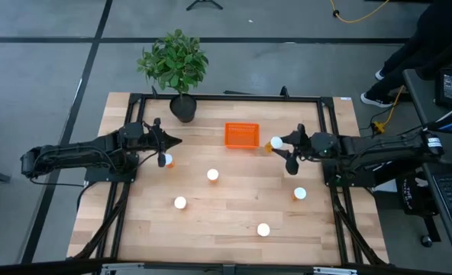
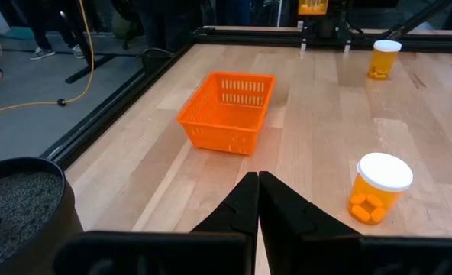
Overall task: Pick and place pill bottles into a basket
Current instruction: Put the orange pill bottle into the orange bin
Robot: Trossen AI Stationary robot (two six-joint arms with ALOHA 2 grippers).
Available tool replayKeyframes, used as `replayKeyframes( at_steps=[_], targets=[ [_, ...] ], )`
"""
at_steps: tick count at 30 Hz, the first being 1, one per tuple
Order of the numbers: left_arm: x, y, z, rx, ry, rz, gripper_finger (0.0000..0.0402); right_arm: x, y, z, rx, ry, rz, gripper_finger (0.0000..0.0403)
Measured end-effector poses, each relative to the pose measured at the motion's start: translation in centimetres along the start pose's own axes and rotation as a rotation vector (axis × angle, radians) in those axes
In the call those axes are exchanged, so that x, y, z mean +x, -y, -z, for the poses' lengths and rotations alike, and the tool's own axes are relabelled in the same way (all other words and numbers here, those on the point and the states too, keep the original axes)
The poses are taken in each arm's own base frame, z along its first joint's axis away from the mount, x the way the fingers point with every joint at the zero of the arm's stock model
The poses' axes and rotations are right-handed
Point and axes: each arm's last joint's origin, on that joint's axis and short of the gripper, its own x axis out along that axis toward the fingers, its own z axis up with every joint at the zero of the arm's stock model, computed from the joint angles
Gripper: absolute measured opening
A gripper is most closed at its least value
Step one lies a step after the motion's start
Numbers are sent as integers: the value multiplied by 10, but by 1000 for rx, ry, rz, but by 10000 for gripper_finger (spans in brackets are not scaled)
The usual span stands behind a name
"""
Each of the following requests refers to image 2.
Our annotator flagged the black tripod stand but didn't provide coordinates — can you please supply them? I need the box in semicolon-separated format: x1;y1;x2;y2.
59;10;117;84

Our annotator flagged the yellow extension cable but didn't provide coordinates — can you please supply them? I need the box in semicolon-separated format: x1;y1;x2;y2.
0;0;96;118

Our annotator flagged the black metal table frame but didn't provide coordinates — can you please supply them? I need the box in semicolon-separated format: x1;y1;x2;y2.
38;0;452;171

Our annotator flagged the orange plastic basket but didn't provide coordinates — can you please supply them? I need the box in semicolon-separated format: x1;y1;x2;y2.
176;71;276;157

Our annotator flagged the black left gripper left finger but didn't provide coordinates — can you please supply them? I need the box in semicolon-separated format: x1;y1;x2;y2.
53;171;260;275

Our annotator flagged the green plant in black pot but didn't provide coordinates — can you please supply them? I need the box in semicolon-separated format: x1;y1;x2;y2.
0;157;84;275

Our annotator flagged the black frame clamp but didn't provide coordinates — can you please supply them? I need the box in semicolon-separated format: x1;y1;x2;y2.
140;47;174;74

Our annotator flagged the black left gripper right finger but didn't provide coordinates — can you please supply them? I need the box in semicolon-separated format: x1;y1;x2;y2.
259;170;452;275

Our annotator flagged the person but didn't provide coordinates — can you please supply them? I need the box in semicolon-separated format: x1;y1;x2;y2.
134;0;206;53
19;0;88;61

